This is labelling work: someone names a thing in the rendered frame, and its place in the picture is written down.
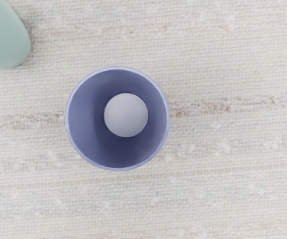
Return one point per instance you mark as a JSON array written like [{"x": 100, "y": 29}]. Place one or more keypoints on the mint green cup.
[{"x": 6, "y": 42}]

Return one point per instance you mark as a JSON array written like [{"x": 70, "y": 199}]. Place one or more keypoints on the pale grey ball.
[{"x": 126, "y": 115}]

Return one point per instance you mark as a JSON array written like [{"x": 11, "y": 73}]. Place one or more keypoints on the lavender blue cup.
[{"x": 83, "y": 119}]

